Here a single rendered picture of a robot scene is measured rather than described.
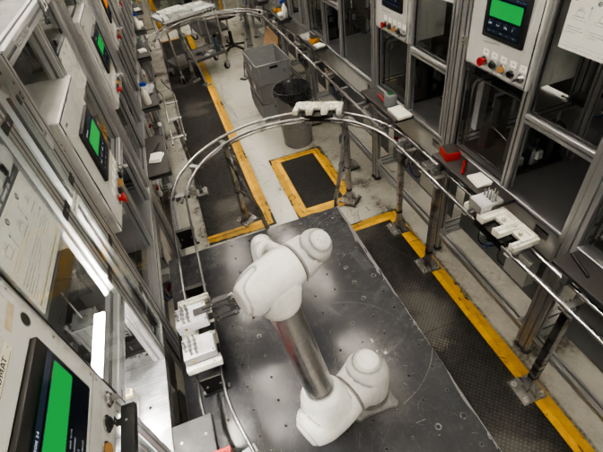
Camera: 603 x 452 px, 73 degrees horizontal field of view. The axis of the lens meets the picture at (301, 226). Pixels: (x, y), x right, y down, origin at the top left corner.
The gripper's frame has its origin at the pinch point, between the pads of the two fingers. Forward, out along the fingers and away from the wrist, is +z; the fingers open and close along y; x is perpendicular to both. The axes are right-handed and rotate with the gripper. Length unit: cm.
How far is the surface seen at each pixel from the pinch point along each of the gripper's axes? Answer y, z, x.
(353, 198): -91, -132, -142
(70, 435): 64, 17, 69
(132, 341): 2.4, 28.1, 2.9
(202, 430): -5.6, 9.0, 43.4
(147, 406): -5.8, 26.7, 27.3
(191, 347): -3.7, 7.5, 11.0
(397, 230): -92, -146, -91
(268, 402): -28.3, -14.2, 31.9
